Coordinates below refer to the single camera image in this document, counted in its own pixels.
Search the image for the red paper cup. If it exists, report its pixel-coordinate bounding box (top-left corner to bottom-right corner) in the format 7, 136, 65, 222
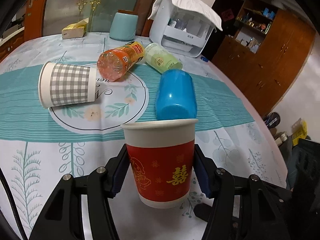
121, 119, 198, 209

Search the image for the blue plastic cup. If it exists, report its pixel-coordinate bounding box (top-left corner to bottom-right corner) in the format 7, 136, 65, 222
155, 69, 197, 120

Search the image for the grey checked paper cup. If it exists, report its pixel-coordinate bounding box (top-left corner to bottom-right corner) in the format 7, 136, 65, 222
38, 62, 97, 108

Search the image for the small blue object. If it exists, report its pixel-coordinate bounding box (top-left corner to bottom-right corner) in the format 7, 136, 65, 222
200, 56, 209, 62

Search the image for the orange plastic bottle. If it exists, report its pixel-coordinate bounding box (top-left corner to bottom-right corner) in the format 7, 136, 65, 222
97, 41, 145, 82

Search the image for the wooden cabinet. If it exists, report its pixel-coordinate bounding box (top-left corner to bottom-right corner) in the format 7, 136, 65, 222
212, 0, 316, 116

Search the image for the pale green plastic bottle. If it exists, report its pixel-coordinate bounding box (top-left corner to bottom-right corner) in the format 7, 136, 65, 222
144, 43, 183, 74

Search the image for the white countertop appliance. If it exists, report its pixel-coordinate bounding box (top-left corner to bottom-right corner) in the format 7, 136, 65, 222
149, 0, 216, 57

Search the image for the yellow tissue box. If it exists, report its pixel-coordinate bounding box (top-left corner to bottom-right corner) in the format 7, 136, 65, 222
62, 18, 89, 40

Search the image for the teal ceramic canister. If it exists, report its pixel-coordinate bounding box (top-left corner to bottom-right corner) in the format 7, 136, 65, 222
110, 10, 138, 41

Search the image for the white cloth on appliance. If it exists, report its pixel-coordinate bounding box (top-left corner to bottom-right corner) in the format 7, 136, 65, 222
148, 0, 222, 31

